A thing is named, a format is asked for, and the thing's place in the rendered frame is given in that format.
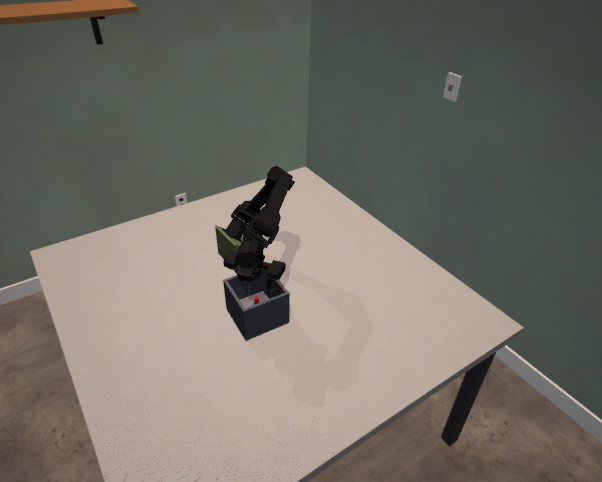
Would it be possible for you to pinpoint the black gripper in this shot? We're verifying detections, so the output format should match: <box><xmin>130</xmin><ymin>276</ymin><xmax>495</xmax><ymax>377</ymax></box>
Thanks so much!
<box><xmin>223</xmin><ymin>247</ymin><xmax>286</xmax><ymax>289</ymax></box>

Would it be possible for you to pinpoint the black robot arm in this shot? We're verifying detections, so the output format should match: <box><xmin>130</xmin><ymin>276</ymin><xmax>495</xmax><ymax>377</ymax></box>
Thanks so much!
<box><xmin>222</xmin><ymin>166</ymin><xmax>295</xmax><ymax>282</ymax></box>

